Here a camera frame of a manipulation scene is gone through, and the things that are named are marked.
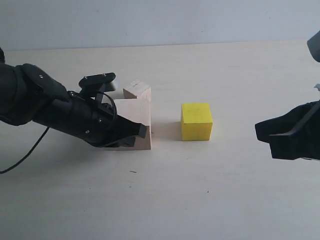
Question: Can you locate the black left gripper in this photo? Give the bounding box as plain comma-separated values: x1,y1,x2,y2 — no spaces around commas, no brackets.
32,92,150,148

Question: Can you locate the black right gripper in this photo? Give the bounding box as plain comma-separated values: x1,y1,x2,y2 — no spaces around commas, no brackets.
254,101,320,160

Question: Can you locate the large wooden cube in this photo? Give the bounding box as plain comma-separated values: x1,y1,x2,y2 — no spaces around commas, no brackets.
109,98,152,152

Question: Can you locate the medium wooden cube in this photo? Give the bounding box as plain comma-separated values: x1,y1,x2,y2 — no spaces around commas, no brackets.
123,80,152,102

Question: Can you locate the yellow cube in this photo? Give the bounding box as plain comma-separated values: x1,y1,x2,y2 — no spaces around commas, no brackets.
180,102,213,141

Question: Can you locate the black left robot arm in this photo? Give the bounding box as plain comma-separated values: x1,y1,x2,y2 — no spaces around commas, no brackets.
0,51,147,148

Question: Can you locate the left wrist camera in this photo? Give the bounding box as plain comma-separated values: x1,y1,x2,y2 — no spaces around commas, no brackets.
78,72,117,102

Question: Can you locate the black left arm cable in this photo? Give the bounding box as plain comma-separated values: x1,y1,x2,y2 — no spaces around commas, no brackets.
0,126,51,175

